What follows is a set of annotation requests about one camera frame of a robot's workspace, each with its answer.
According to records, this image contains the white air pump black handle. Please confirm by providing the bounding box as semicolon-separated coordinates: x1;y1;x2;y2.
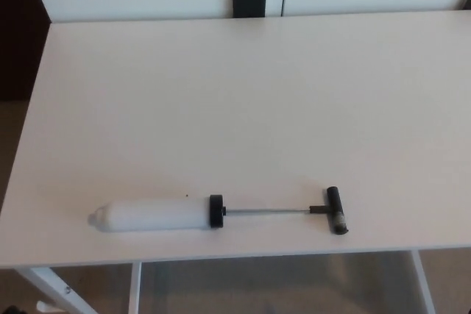
87;185;350;237

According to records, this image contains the dark brown panel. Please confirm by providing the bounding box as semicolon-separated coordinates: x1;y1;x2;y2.
0;0;52;102

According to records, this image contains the white metal desk leg frame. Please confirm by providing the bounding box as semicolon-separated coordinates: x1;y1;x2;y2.
411;249;438;314
14;260;144;314

